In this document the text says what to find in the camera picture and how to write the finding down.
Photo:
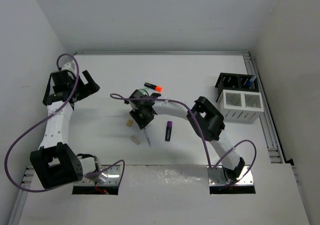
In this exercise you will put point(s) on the black purple highlighter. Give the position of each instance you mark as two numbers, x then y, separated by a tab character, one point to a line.
168	131

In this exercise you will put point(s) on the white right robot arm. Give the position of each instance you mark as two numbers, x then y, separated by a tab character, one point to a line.
205	119

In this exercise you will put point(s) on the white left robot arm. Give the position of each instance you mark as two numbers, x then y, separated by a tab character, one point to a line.
54	162

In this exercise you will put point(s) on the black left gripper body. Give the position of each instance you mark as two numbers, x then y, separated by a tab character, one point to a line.
82	90

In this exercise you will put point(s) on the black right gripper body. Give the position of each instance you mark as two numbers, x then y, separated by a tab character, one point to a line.
143	118

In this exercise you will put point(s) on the white slotted organizer box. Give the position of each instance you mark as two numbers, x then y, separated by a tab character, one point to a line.
240	106

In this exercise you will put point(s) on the black slotted organizer box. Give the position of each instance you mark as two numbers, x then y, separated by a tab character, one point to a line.
235	82

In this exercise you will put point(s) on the metal base plate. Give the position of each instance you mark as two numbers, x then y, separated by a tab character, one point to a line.
108	178
218	178

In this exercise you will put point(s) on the beige rectangular eraser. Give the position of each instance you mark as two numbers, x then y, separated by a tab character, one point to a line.
135	139

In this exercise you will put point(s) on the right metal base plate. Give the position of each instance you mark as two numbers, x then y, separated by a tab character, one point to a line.
218	178

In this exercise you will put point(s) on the tan square eraser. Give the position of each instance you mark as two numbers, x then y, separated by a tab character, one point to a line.
129	123

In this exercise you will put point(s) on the blue pens in organizer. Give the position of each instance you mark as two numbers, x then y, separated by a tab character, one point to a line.
251	81

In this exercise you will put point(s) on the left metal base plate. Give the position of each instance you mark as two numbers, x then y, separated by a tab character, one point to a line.
108	178

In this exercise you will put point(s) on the black orange highlighter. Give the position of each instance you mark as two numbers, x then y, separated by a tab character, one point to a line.
153	87

